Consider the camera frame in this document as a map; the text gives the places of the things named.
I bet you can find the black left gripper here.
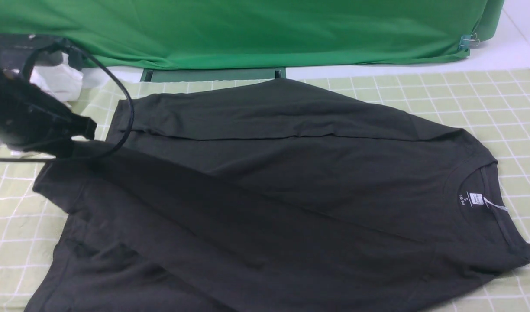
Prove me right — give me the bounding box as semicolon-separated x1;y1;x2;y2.
0;78;97;158

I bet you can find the dark gray long-sleeve shirt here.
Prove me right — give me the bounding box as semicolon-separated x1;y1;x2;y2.
25;79;530;312

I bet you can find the crumpled white shirt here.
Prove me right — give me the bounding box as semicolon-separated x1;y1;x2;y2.
10;53;84;152

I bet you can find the green backdrop cloth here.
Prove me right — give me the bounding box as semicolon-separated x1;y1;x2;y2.
0;0;503;70

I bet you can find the blue binder clip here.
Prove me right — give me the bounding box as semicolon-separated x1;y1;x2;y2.
458;33;481;51

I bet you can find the light green checkered tablecloth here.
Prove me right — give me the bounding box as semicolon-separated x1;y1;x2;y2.
0;69;530;312

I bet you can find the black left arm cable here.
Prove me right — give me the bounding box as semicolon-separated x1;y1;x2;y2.
0;41;135;163

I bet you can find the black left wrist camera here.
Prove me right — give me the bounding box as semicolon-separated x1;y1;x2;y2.
0;33;84;79

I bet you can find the dark green metal frame base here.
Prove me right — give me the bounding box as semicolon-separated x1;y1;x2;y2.
140;67;287;83

